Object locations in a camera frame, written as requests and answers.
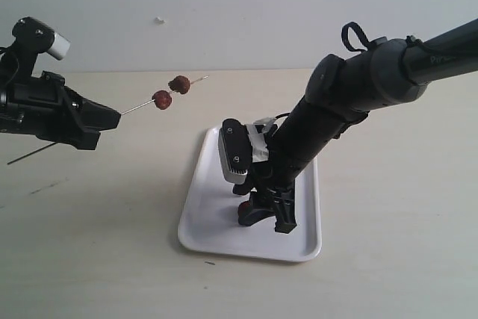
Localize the red meat ball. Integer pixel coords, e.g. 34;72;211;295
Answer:
168;75;191;95
238;201;251;215
152;90;172;110

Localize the thin metal skewer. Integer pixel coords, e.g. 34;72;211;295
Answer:
7;75;210;166

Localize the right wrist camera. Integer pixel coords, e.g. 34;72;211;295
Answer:
218;118;272;185

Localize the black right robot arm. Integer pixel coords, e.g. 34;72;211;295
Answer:
233;20;477;234

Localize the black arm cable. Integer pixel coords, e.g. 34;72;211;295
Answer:
341;22;389;53
0;46;19;90

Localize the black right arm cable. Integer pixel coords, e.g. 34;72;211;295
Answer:
341;22;389;53

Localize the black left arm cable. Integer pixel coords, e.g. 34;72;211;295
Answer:
0;46;19;90

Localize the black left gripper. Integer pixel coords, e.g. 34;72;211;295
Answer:
1;70;121;150

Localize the white rectangular plastic tray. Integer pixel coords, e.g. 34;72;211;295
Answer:
177;127;322;263

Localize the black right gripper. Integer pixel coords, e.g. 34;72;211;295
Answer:
232;146;310;234

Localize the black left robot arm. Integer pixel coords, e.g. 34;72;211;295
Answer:
1;72;121;150

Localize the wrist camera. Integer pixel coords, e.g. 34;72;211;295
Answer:
12;16;70;61
218;118;272;185

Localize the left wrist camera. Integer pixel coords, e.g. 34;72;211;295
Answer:
12;16;70;61

